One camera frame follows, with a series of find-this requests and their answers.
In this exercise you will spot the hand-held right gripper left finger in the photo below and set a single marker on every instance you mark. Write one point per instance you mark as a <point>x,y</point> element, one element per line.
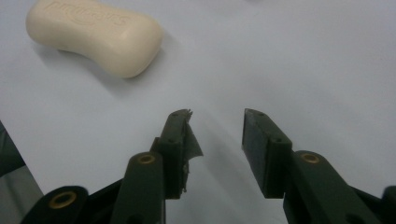
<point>173,155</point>

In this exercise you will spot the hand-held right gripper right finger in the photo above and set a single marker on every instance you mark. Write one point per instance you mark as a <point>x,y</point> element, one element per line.
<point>274,161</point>

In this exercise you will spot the cream soap bar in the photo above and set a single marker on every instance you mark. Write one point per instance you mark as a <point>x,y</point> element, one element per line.
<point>96,34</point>

